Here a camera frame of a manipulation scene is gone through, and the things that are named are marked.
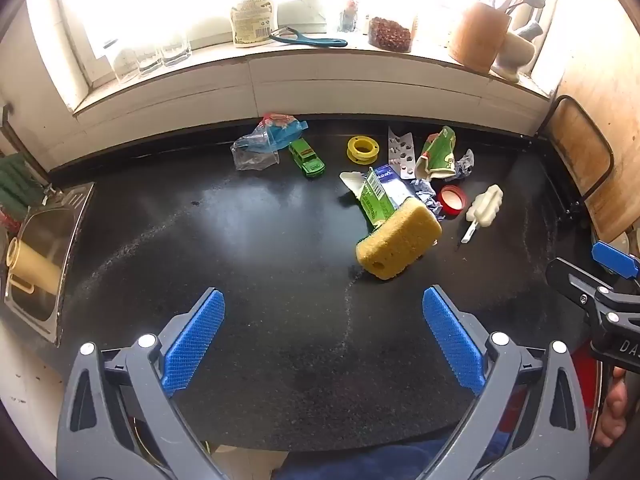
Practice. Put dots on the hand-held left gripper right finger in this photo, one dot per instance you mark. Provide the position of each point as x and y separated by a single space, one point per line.
452 345

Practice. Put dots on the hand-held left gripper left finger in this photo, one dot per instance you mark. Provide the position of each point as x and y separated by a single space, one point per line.
195 345

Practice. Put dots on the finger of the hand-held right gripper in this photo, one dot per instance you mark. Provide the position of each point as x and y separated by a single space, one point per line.
570 276
614 257

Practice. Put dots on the clear plastic bag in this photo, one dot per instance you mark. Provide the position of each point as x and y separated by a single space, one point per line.
250 155

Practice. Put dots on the blue snack wrapper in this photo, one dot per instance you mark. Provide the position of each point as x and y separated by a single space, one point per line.
281 130

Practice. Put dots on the person's right hand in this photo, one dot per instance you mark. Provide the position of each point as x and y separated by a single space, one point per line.
614 405

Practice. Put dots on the red container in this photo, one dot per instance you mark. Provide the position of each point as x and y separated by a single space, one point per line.
589 385

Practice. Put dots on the white ice pop toy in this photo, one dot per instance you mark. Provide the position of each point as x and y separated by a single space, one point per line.
484 206

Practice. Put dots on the yellow sponge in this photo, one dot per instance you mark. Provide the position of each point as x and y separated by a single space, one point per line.
400 240

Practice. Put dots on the red jar lid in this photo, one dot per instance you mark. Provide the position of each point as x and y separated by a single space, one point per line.
451 201

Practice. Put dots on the crumpled blue white wrapper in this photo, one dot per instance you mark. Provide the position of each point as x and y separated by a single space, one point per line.
427 195

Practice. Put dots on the small blue white wrapper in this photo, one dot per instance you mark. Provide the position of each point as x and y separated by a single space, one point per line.
464 164

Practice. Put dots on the green blue carton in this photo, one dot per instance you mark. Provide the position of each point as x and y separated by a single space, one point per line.
377 192

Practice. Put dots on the yellow cup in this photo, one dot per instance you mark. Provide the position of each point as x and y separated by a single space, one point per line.
35 267

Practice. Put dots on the green printed wrapper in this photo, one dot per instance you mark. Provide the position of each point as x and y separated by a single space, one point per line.
439 155

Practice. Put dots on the steel sink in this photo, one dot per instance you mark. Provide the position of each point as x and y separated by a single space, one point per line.
42 240

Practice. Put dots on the silver blister pack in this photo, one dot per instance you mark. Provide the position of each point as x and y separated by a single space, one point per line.
401 152

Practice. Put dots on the yellow tape spool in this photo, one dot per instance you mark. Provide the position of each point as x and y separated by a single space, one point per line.
356 154

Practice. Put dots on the green toy car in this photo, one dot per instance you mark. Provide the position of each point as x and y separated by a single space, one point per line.
306 157

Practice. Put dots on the white mortar with pestle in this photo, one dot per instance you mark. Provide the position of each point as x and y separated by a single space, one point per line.
515 52

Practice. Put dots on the green scrubber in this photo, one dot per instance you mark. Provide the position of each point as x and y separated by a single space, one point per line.
15 185

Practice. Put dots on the terracotta utensil pot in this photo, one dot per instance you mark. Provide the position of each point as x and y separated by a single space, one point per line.
477 37

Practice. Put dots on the kitchen utensils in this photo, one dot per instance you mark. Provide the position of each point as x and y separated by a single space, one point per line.
510 2

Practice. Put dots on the jar of brown nuts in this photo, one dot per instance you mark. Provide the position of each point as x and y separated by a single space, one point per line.
390 34

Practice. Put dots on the white sauce bottle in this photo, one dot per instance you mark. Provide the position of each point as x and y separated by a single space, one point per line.
254 17

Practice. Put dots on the small clear jar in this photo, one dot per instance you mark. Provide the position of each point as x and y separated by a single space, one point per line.
348 17

